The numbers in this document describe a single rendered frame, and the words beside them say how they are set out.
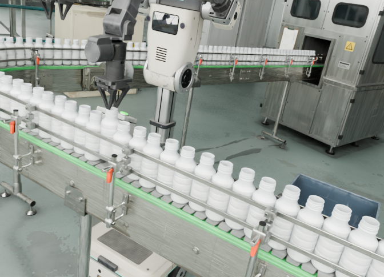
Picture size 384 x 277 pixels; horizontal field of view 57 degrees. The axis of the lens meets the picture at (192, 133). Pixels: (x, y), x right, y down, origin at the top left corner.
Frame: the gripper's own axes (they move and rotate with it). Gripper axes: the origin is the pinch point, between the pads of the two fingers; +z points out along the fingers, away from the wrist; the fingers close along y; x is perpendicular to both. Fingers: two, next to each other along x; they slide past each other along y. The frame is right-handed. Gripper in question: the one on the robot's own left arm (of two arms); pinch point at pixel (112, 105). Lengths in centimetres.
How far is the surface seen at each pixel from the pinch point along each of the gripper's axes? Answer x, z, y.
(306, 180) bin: -54, 27, 59
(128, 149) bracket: -12.8, 8.5, -5.9
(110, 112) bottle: -0.7, 1.7, -1.6
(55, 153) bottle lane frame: 18.8, 21.7, -5.8
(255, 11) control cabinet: 217, -26, 645
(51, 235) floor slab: 84, 120, 46
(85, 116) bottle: 10.4, 6.6, -0.9
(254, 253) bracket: -57, 16, -13
